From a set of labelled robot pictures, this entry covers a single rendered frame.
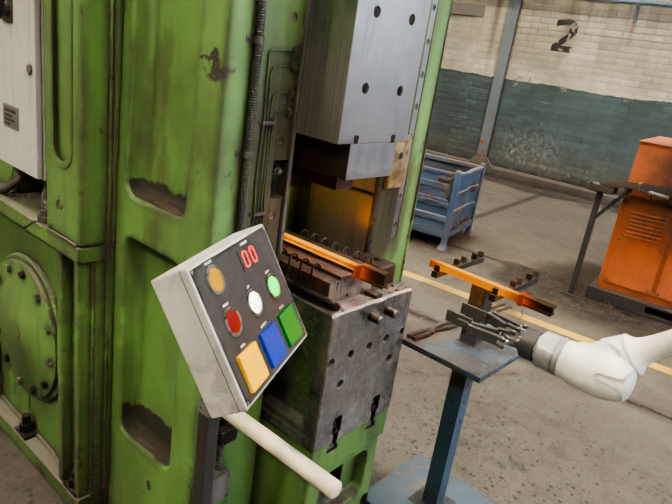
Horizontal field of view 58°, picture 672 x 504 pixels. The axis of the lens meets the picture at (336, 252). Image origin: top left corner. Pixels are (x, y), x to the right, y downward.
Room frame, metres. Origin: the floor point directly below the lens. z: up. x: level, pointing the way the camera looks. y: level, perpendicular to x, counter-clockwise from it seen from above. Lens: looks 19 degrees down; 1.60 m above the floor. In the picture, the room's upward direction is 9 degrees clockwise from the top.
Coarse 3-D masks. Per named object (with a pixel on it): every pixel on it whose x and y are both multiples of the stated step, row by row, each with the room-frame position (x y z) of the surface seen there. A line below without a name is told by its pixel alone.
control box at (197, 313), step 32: (224, 256) 1.08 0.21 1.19; (160, 288) 0.97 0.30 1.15; (192, 288) 0.96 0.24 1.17; (224, 288) 1.03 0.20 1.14; (256, 288) 1.14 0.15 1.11; (288, 288) 1.27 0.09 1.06; (192, 320) 0.95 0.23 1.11; (224, 320) 0.99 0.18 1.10; (256, 320) 1.09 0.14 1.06; (192, 352) 0.95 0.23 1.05; (224, 352) 0.95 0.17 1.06; (288, 352) 1.14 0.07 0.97; (224, 384) 0.94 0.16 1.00
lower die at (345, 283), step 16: (304, 240) 1.84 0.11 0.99; (288, 256) 1.70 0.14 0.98; (304, 256) 1.70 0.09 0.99; (320, 256) 1.70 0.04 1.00; (304, 272) 1.60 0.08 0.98; (320, 272) 1.61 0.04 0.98; (336, 272) 1.61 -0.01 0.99; (352, 272) 1.62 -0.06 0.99; (320, 288) 1.56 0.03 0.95; (336, 288) 1.56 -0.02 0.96; (352, 288) 1.62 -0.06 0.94; (368, 288) 1.69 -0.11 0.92
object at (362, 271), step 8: (288, 240) 1.80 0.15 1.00; (296, 240) 1.78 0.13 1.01; (312, 248) 1.73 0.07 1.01; (320, 248) 1.74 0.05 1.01; (328, 256) 1.69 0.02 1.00; (336, 256) 1.69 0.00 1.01; (344, 264) 1.65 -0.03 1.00; (352, 264) 1.64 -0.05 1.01; (360, 264) 1.65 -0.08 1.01; (368, 264) 1.63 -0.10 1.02; (360, 272) 1.62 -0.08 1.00; (368, 272) 1.61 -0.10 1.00; (376, 272) 1.58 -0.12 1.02; (384, 272) 1.59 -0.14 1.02; (368, 280) 1.60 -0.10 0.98; (376, 280) 1.59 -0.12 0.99; (384, 280) 1.57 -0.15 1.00
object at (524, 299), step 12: (432, 264) 1.87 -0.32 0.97; (444, 264) 1.85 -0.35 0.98; (456, 276) 1.81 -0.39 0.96; (468, 276) 1.78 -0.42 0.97; (492, 288) 1.73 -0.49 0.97; (504, 288) 1.71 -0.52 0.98; (516, 300) 1.67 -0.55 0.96; (528, 300) 1.66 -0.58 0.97; (540, 300) 1.65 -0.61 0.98; (540, 312) 1.62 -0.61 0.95; (552, 312) 1.61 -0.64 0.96
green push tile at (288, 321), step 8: (288, 304) 1.23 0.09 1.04; (280, 312) 1.19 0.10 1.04; (288, 312) 1.20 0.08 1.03; (280, 320) 1.16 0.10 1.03; (288, 320) 1.19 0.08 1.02; (296, 320) 1.22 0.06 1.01; (288, 328) 1.17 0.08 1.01; (296, 328) 1.20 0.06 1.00; (288, 336) 1.16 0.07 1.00; (296, 336) 1.19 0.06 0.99; (288, 344) 1.15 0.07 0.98
